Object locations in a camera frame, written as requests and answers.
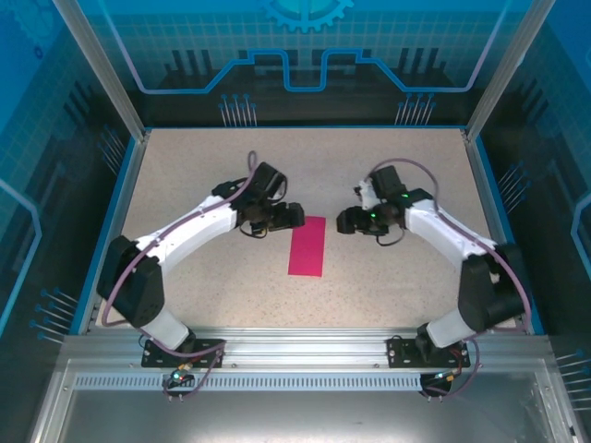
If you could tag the pink paper sheet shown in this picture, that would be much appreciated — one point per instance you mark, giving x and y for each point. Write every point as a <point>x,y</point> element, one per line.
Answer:
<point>307,249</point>

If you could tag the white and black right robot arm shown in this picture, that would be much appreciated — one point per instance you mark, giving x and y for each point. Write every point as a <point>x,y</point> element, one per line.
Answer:
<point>480,300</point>

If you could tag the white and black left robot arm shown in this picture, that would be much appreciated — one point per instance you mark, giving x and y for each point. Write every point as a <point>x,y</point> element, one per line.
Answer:
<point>138,295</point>

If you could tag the steel sheet panel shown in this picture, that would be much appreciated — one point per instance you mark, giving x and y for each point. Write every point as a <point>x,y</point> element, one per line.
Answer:
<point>295,415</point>

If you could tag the aluminium table side rail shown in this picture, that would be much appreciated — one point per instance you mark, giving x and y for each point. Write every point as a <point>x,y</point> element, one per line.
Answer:
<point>130,184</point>
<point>482,184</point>

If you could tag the aluminium mounting rail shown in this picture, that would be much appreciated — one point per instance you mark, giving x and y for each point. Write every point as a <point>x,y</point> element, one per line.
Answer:
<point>300,346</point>

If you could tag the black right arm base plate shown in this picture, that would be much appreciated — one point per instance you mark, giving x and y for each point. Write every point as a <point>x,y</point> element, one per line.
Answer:
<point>399,353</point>

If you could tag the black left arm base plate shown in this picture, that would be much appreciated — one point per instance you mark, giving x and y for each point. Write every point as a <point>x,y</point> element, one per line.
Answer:
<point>208,355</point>

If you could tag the aluminium frame post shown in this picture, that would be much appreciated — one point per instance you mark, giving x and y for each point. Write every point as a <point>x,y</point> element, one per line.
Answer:
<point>506,69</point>
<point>102,69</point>

